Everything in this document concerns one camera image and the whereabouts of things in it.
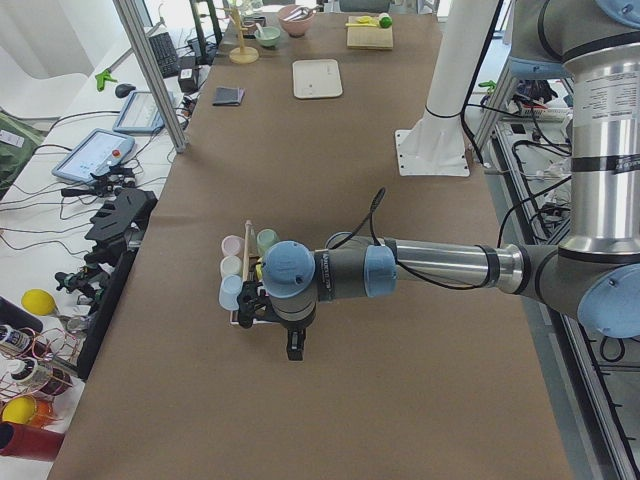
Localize black computer mouse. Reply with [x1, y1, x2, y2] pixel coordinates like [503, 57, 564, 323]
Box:
[114, 83, 136, 99]

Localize white wire cup rack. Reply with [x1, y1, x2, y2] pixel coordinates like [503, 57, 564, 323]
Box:
[228, 219, 274, 328]

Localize white cup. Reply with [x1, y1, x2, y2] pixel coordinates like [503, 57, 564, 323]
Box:
[219, 255, 243, 277]

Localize black bracket stand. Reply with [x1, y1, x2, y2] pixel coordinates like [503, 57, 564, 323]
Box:
[77, 188, 158, 381]

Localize near teach pendant tablet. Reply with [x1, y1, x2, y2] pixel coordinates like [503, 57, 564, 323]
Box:
[51, 129, 135, 184]

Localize far teach pendant tablet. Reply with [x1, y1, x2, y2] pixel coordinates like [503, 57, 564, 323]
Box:
[112, 90, 164, 135]

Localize green bowl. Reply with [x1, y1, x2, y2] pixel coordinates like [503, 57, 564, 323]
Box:
[254, 25, 281, 48]

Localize yellow lemon lower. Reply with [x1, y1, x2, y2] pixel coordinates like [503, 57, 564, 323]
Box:
[1, 396, 37, 425]

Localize yellow lemon upper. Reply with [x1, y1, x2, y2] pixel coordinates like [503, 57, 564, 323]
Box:
[21, 289, 56, 316]

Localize black keyboard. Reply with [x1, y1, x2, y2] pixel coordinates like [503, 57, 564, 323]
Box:
[148, 32, 180, 78]

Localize black power adapter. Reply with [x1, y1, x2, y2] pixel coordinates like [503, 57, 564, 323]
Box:
[178, 68, 199, 94]

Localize green cup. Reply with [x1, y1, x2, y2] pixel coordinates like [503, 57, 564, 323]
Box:
[256, 228, 279, 256]

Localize wooden cutting board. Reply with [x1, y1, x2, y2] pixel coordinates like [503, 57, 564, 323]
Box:
[345, 26, 394, 50]

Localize wooden cup tree stand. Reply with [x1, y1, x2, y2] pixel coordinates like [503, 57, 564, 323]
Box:
[225, 1, 259, 65]

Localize aluminium frame post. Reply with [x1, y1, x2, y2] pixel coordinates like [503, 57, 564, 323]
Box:
[113, 0, 187, 154]

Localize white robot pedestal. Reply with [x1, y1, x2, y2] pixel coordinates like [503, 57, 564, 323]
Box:
[395, 0, 502, 177]

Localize cream rabbit tray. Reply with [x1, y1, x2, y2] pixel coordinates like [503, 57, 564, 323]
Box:
[292, 59, 343, 100]

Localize blue cup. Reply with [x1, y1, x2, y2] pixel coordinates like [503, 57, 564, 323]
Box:
[218, 275, 243, 311]

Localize pink cup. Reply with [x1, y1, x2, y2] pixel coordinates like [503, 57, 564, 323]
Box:
[221, 235, 244, 256]

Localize grey folded cloths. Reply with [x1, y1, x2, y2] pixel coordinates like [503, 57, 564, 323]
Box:
[212, 86, 245, 106]

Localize red cylinder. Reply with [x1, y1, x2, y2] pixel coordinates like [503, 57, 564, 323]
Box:
[1, 422, 65, 461]

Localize yellow lemon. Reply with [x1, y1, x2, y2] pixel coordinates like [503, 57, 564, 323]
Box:
[21, 289, 56, 316]
[1, 396, 37, 425]

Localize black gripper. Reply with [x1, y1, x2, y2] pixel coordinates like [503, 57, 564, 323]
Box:
[237, 281, 306, 361]

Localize copper wire bottle rack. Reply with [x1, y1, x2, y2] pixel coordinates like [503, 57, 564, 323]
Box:
[1, 324, 73, 400]

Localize green clamp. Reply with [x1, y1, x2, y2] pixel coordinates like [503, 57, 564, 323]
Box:
[95, 68, 117, 92]

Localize metal scoop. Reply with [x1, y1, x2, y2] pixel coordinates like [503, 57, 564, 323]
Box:
[283, 5, 324, 21]

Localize pink bowl of ice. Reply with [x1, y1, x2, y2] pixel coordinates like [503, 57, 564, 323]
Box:
[277, 5, 316, 38]

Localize teach pendant tablet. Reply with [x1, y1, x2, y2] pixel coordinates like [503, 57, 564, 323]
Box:
[51, 129, 135, 184]
[112, 90, 164, 135]

